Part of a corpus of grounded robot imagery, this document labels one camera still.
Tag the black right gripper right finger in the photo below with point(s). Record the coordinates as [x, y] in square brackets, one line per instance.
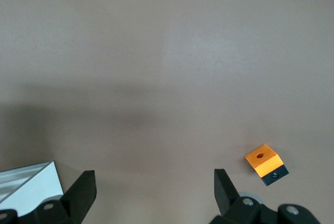
[227, 195]

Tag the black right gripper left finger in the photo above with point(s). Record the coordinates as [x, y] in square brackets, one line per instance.
[78, 195]

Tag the orange black cube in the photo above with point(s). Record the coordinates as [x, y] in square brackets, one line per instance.
[263, 161]

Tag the brown table cover mat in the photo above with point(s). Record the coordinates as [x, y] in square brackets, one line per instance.
[156, 77]

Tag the aluminium frame profile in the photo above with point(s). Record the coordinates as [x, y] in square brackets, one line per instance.
[26, 182]

